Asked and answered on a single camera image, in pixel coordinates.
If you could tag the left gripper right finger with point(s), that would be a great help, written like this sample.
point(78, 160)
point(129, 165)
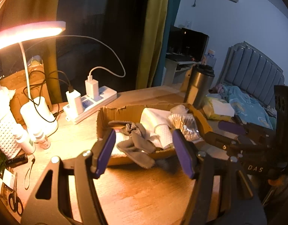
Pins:
point(238, 200)

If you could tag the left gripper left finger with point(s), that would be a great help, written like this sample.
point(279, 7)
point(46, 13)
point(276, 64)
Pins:
point(49, 201)

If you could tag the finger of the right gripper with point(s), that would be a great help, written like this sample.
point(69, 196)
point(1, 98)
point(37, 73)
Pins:
point(231, 146)
point(252, 131)

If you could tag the bag of cotton swabs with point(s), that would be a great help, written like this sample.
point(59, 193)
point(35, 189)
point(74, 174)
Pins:
point(187, 125)

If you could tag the bubble wrap roll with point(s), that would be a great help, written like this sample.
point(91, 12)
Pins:
point(179, 110)

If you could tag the grey socks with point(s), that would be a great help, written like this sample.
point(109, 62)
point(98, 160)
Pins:
point(136, 147)

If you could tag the blue blanket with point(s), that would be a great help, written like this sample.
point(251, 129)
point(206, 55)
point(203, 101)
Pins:
point(247, 108)

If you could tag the yellow tissue box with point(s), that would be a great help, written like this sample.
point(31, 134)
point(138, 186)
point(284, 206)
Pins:
point(217, 109)

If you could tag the black scissors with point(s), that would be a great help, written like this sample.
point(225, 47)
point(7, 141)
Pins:
point(13, 200)

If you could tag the grey padded headboard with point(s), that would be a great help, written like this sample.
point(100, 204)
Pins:
point(252, 72)

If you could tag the small clear bottle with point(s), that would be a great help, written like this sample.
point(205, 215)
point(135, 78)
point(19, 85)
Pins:
point(42, 140)

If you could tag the white pill bottle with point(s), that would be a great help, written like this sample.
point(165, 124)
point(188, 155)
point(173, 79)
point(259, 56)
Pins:
point(23, 139)

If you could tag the steel travel mug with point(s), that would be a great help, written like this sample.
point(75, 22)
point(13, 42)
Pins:
point(200, 82)

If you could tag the plastic water bottle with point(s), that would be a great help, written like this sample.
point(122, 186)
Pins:
point(209, 58)

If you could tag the brown cardboard box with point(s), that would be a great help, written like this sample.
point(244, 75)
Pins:
point(133, 113)

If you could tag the white perforated basket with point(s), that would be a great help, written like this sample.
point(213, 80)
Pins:
point(8, 144)

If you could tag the white desk lamp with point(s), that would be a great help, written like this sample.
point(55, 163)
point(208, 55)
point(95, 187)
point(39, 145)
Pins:
point(35, 113)

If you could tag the black monitor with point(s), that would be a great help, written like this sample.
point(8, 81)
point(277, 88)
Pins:
point(186, 45)

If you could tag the white power strip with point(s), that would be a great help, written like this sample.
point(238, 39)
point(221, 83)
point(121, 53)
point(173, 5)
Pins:
point(106, 96)

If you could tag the brown cardboard package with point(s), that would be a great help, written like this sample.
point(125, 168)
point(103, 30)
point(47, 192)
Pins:
point(17, 82)

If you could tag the yellow-green curtain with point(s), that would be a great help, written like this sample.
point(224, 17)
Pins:
point(152, 42)

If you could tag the black flashlight with strap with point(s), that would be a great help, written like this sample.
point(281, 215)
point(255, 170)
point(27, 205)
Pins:
point(22, 160)

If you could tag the white charger with black cable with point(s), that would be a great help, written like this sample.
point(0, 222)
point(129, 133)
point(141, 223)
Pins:
point(73, 96)

